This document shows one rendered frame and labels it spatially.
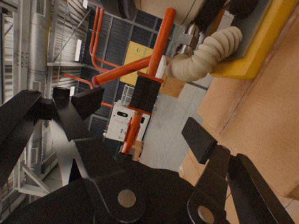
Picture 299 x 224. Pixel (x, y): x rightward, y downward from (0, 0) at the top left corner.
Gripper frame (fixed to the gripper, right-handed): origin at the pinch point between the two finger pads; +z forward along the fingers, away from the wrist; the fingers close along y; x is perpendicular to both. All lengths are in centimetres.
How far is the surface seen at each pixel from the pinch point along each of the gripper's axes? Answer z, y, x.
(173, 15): 11.5, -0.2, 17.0
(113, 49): 1058, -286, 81
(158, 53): 11.3, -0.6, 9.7
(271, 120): 6.4, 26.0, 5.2
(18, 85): 200, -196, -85
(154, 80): 10.2, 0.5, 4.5
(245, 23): 4.1, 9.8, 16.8
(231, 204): 32, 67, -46
